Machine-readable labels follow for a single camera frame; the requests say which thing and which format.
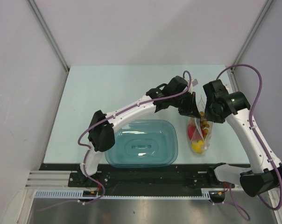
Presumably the aluminium front frame rail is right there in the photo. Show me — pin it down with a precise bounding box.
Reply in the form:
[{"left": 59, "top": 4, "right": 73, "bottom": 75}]
[{"left": 25, "top": 171, "right": 279, "bottom": 191}]

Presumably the teal transparent plastic container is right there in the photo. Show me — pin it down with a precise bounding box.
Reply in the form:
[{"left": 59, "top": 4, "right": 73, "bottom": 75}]
[{"left": 105, "top": 120, "right": 178, "bottom": 168}]

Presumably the left aluminium corner post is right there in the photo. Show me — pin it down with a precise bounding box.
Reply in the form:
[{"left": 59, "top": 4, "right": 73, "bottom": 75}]
[{"left": 26, "top": 0, "right": 70, "bottom": 74}]

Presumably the right aluminium corner post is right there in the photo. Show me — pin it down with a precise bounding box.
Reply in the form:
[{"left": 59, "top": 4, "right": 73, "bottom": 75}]
[{"left": 229, "top": 0, "right": 275, "bottom": 70}]

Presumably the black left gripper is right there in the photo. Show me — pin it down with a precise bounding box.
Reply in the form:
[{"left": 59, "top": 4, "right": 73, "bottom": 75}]
[{"left": 170, "top": 91, "right": 200, "bottom": 119}]

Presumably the brown fake berry bunch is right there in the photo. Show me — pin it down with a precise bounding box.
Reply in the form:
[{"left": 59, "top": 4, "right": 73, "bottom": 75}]
[{"left": 200, "top": 112, "right": 211, "bottom": 133}]

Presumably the yellow fake lemon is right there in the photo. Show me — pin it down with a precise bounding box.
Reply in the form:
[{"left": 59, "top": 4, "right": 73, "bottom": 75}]
[{"left": 191, "top": 140, "right": 204, "bottom": 154}]

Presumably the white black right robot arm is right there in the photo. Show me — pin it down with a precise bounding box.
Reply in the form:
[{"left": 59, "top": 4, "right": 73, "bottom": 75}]
[{"left": 203, "top": 79, "right": 282, "bottom": 197}]

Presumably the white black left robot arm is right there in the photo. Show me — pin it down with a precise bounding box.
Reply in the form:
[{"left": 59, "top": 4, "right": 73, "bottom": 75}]
[{"left": 78, "top": 76, "right": 200, "bottom": 187}]

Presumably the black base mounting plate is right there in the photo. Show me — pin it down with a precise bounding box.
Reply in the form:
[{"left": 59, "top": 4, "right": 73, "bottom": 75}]
[{"left": 39, "top": 163, "right": 230, "bottom": 189}]

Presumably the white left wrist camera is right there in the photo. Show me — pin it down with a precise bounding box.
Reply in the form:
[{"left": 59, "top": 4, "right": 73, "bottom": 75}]
[{"left": 191, "top": 79, "right": 198, "bottom": 86}]

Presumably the clear polka dot zip bag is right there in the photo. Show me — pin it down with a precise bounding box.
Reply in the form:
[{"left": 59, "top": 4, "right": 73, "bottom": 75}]
[{"left": 187, "top": 97, "right": 213, "bottom": 155}]

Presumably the aluminium corner post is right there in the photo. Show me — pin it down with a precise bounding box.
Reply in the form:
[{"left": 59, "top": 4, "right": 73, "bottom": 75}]
[
  {"left": 26, "top": 0, "right": 70, "bottom": 74},
  {"left": 229, "top": 0, "right": 275, "bottom": 70}
]

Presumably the red fake food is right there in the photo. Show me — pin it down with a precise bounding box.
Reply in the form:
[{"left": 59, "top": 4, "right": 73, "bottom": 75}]
[{"left": 187, "top": 124, "right": 204, "bottom": 140}]

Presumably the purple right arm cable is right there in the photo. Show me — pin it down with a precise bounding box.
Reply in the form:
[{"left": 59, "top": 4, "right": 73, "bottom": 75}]
[{"left": 211, "top": 64, "right": 282, "bottom": 221}]

